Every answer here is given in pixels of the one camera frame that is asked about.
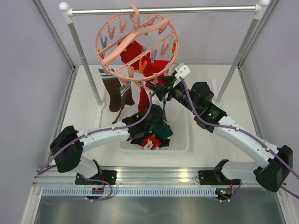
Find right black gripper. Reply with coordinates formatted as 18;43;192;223
150;75;199;114

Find teal green sock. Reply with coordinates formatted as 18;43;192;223
152;123;173;140

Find red santa sock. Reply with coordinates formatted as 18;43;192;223
141;136;161;150
137;87;150;112

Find black sock white stripes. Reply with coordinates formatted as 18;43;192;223
159;139;170;147

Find pink round clip hanger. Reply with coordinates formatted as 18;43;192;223
95;4;179;86

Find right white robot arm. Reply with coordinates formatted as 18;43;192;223
150;76;299;192

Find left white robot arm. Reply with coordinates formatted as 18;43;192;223
50;104;163;173

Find white perforated basket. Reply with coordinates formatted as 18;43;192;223
118;102;190;154

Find brown striped sock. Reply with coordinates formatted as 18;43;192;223
98;69;121;112
112;83;135;124

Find red sock white letters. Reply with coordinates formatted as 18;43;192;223
119;41;171;91

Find metal drying rack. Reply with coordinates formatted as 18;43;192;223
59;0;270;105

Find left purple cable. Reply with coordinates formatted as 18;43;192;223
36;92;154;175

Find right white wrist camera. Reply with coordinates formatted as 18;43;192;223
175;63;190;79

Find metal base rail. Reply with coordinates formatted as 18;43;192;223
102;166;213;187

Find white slotted cable duct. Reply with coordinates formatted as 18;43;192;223
43;187;217;197

